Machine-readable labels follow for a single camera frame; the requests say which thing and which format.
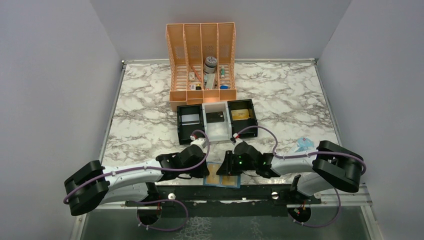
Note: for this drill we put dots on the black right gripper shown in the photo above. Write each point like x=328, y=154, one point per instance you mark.
x=227, y=167

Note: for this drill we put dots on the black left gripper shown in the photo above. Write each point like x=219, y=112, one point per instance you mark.
x=202, y=172

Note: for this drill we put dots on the blue leather card holder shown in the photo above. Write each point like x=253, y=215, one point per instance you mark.
x=220, y=184

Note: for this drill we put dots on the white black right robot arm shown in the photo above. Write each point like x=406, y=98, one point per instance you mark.
x=329, y=166

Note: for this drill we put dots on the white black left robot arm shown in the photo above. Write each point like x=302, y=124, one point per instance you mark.
x=95, y=184

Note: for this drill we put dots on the black left card bin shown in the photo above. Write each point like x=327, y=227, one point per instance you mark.
x=184, y=132

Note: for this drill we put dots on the black card bin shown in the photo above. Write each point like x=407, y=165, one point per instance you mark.
x=237, y=126
x=184, y=132

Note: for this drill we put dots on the black right card bin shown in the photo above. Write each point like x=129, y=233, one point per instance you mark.
x=237, y=126

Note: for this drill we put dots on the silver credit card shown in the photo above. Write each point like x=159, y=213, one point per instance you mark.
x=190, y=119

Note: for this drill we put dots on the gold credit card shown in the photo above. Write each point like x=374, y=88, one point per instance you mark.
x=241, y=114

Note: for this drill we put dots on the white middle card bin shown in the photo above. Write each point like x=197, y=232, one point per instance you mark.
x=219, y=131

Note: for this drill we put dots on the black credit card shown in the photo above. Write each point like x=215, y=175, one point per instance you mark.
x=215, y=117

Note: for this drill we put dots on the clear blue plastic package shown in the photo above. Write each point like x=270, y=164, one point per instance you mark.
x=302, y=144

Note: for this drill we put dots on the blue small object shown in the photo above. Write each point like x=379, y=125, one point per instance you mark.
x=224, y=87

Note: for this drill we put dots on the green white small tube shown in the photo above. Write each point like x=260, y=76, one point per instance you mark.
x=223, y=72

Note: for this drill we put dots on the grey round jar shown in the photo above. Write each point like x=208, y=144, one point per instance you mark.
x=210, y=64

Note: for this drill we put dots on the orange plastic file organizer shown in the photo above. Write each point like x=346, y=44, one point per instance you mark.
x=188, y=46

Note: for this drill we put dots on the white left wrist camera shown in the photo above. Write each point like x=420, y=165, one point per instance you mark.
x=201, y=142

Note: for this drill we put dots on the black metal base rail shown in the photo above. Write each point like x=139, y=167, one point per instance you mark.
x=274, y=200

